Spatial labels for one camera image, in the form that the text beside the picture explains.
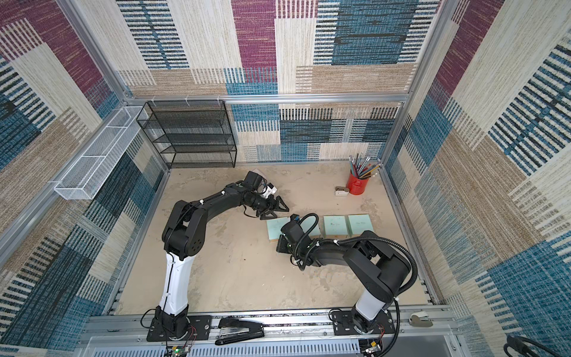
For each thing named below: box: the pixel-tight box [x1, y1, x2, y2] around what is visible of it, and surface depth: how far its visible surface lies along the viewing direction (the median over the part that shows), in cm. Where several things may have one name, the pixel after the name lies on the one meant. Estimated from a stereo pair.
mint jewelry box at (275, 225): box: [266, 217, 292, 241], surface depth 96 cm
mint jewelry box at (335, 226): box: [322, 214, 348, 238], surface depth 96 cm
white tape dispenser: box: [334, 185, 350, 197], surface depth 109 cm
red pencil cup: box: [346, 171, 369, 195], surface depth 105 cm
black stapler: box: [214, 316, 265, 346], surface depth 73 cm
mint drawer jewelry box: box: [347, 213, 374, 237], surface depth 96 cm
